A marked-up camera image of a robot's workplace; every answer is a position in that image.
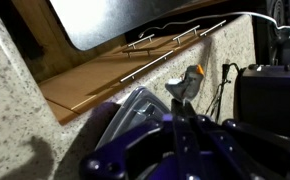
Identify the white cable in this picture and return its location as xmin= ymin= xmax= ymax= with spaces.
xmin=138 ymin=11 xmax=290 ymax=38

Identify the steel cabinet bar handle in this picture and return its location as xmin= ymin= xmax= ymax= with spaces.
xmin=172 ymin=24 xmax=201 ymax=45
xmin=199 ymin=19 xmax=227 ymax=37
xmin=127 ymin=33 xmax=156 ymax=50

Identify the black countertop appliance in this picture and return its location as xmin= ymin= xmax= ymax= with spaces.
xmin=233 ymin=63 xmax=290 ymax=139

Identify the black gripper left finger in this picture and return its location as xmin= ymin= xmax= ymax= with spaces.
xmin=79 ymin=99 xmax=199 ymax=180

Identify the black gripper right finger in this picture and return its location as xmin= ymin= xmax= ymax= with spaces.
xmin=183 ymin=99 xmax=290 ymax=180

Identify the black power cord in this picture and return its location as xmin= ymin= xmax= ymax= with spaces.
xmin=206 ymin=61 xmax=241 ymax=124

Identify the wooden base cabinet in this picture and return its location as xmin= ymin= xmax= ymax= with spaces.
xmin=0 ymin=0 xmax=233 ymax=126

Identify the long steel bar handle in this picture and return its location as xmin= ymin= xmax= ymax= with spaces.
xmin=119 ymin=49 xmax=175 ymax=83

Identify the small orange grey object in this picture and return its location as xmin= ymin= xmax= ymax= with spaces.
xmin=164 ymin=64 xmax=206 ymax=103

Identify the black bowl with clear lid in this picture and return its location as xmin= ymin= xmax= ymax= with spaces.
xmin=84 ymin=85 xmax=173 ymax=158

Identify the black ribbed round device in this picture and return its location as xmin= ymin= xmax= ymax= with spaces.
xmin=264 ymin=0 xmax=289 ymax=29

